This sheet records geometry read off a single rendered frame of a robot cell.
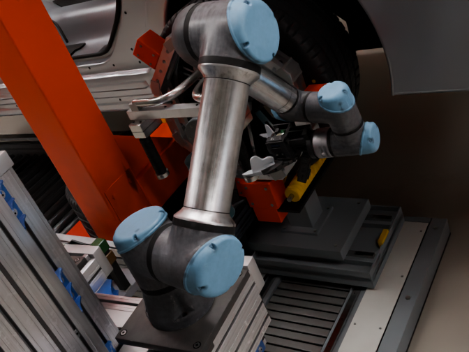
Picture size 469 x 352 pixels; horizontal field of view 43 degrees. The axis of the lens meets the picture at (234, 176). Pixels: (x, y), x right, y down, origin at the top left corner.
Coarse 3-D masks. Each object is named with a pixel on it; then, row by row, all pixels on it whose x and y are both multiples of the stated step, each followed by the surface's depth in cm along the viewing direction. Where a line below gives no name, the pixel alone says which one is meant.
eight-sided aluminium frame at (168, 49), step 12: (168, 36) 182; (168, 48) 184; (168, 60) 188; (276, 60) 169; (288, 60) 171; (156, 72) 194; (168, 72) 194; (276, 72) 170; (288, 72) 168; (300, 72) 173; (156, 84) 197; (168, 84) 201; (300, 84) 174; (168, 120) 206; (180, 120) 209; (180, 132) 207; (180, 144) 210; (240, 168) 204; (288, 168) 192
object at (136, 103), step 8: (200, 72) 182; (184, 80) 178; (192, 80) 179; (176, 88) 176; (184, 88) 177; (160, 96) 175; (168, 96) 174; (176, 96) 175; (128, 104) 181; (136, 104) 179; (144, 104) 177; (152, 104) 176; (160, 104) 175
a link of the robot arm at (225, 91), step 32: (224, 0) 108; (256, 0) 105; (192, 32) 110; (224, 32) 104; (256, 32) 105; (224, 64) 104; (256, 64) 107; (224, 96) 106; (224, 128) 106; (192, 160) 108; (224, 160) 106; (192, 192) 107; (224, 192) 107; (192, 224) 104; (224, 224) 106; (160, 256) 108; (192, 256) 103; (224, 256) 105; (192, 288) 105; (224, 288) 107
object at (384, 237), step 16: (384, 208) 234; (400, 208) 230; (368, 224) 229; (384, 224) 225; (400, 224) 230; (368, 240) 224; (384, 240) 217; (256, 256) 239; (272, 256) 236; (288, 256) 232; (304, 256) 228; (352, 256) 217; (368, 256) 213; (384, 256) 218; (272, 272) 235; (288, 272) 230; (304, 272) 225; (320, 272) 220; (336, 272) 216; (352, 272) 211; (368, 272) 208
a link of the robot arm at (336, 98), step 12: (336, 84) 137; (312, 96) 141; (324, 96) 135; (336, 96) 134; (348, 96) 135; (312, 108) 140; (324, 108) 136; (336, 108) 135; (348, 108) 135; (312, 120) 142; (324, 120) 140; (336, 120) 137; (348, 120) 137; (360, 120) 139; (336, 132) 140; (348, 132) 139
